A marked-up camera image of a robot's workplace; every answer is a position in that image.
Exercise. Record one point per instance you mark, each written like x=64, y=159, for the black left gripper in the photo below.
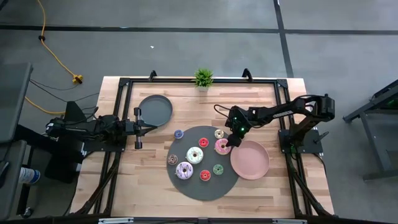
x=138, y=127

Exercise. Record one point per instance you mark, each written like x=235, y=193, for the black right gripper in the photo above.
x=237, y=123

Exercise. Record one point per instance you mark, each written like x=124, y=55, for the large pink iced donut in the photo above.
x=220, y=151

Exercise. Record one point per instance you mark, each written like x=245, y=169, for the small cream iced donut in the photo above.
x=216, y=136

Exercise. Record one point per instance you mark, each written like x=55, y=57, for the small blue iced donut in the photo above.
x=176, y=132

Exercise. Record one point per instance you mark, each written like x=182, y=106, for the small red iced donut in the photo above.
x=201, y=144
x=202, y=178

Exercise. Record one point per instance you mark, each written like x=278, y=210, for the small chocolate iced donut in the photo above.
x=170, y=161

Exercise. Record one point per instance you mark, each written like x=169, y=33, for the large white iced donut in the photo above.
x=190, y=158

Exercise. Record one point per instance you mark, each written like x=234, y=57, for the large purple iced donut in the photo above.
x=179, y=174

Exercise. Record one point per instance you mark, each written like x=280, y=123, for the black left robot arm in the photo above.
x=105, y=126

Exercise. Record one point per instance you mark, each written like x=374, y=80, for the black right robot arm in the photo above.
x=280, y=112

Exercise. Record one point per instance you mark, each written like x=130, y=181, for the grey round plate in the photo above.
x=155, y=109

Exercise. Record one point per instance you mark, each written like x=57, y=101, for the pink round plate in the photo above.
x=250, y=161

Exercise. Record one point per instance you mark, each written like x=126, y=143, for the small green iced donut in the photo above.
x=215, y=172

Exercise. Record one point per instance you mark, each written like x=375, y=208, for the round grey woven placemat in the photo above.
x=199, y=189

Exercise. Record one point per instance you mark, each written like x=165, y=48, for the green plant in white pot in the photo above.
x=203, y=77

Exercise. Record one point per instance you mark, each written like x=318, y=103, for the black slanted panel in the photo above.
x=62, y=168

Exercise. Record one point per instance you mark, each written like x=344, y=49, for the white bottle with blue cap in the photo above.
x=29, y=175

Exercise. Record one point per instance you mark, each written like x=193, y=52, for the grey desk top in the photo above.
x=9, y=193
x=12, y=99

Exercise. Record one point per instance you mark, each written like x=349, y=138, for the black metal stand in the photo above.
x=374, y=146

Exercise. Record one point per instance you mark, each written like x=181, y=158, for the black caster wheel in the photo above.
x=27, y=212

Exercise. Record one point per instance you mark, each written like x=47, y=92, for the black aluminium table frame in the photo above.
x=155, y=81

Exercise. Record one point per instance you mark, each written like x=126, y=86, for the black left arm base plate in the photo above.
x=102, y=148

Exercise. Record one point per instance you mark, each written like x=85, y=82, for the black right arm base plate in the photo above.
x=311, y=146

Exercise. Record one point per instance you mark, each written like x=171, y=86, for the silver metal bracket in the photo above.
x=289, y=221
x=115, y=221

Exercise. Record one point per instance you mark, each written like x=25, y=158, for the black desk leg frame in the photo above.
x=31, y=133

